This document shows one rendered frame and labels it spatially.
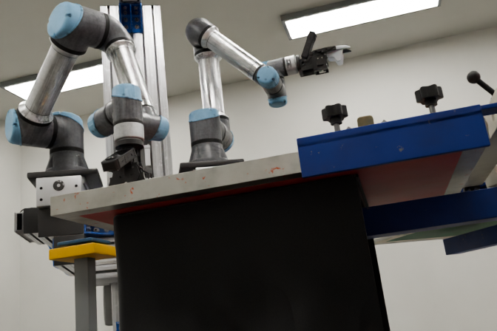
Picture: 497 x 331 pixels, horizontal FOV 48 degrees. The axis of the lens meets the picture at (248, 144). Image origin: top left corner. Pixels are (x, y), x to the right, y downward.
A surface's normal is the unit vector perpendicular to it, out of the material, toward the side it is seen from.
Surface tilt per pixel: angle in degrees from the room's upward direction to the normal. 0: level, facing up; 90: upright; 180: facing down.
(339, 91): 90
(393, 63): 90
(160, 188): 90
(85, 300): 90
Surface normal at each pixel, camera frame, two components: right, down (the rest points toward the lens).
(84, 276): -0.26, -0.26
